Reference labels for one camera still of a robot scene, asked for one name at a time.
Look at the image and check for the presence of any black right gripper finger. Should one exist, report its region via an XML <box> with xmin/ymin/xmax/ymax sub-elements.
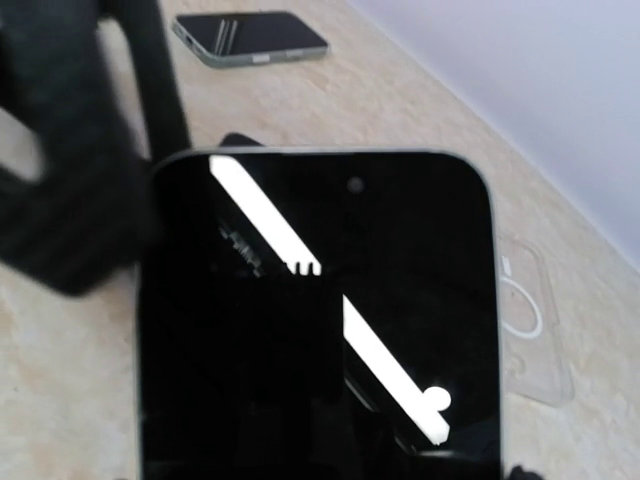
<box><xmin>507</xmin><ymin>465</ymin><xmax>544</xmax><ymax>480</ymax></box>

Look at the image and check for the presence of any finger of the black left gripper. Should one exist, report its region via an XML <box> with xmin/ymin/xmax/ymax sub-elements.
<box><xmin>1</xmin><ymin>1</ymin><xmax>190</xmax><ymax>296</ymax></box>

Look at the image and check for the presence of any small silver-edged phone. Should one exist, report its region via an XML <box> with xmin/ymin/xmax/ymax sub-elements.
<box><xmin>137</xmin><ymin>147</ymin><xmax>504</xmax><ymax>479</ymax></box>

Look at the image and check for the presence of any clear magsafe phone case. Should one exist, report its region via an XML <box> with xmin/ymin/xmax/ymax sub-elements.
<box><xmin>497</xmin><ymin>234</ymin><xmax>574</xmax><ymax>408</ymax></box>

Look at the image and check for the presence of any silver-edged phone black screen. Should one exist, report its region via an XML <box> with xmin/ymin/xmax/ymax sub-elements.
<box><xmin>172</xmin><ymin>11</ymin><xmax>329</xmax><ymax>69</ymax></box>

